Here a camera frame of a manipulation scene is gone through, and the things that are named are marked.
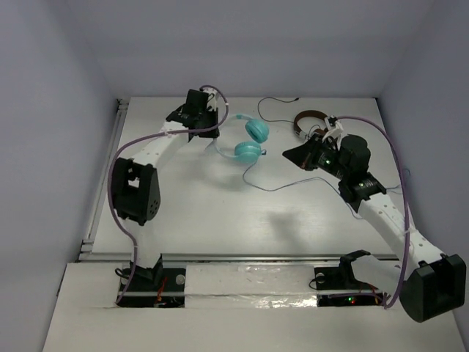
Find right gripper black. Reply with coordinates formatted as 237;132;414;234
282;133;349;181

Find blue headphone cable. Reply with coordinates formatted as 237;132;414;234
243;150;411;221

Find teal cat-ear headphones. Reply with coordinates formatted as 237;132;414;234
209;114;270;165

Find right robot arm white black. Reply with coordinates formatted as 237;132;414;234
282;134;467;323

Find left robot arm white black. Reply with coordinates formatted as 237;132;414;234
107;85;229;296

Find brown silver headphones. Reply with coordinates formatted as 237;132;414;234
293;110;333;142

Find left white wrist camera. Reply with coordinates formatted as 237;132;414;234
199;86;225;111

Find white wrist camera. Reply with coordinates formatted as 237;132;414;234
322;115;344;142
199;86;225;111

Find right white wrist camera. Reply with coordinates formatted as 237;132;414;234
322;115;344;142

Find black headphone cable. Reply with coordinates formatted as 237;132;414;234
257;97;300;124

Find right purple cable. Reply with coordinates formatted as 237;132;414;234
331;115;411;311

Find aluminium rail front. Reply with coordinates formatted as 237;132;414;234
80;252;399;263

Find aluminium rail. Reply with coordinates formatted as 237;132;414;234
78;98;130;261
80;252;399;263

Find aluminium rail left side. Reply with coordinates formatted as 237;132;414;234
78;98;130;261

